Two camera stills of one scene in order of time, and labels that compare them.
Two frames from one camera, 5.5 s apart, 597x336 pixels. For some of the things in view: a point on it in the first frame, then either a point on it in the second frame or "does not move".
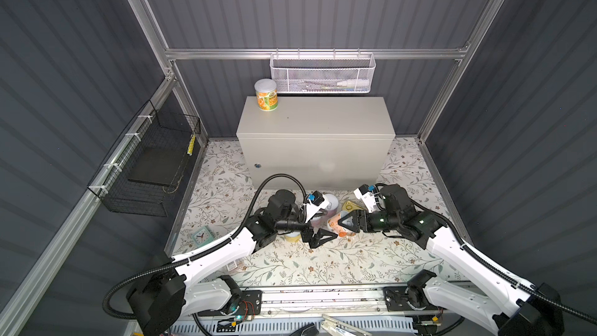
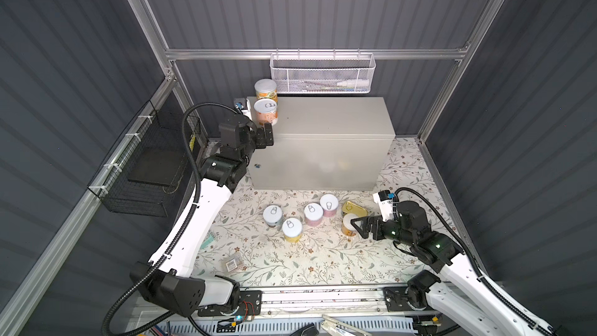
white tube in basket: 354,83 does not move
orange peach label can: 333,225 → 267,110
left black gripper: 315,239 → 258,138
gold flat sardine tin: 348,206 does not move
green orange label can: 267,94 does not move
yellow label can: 293,236 does not move
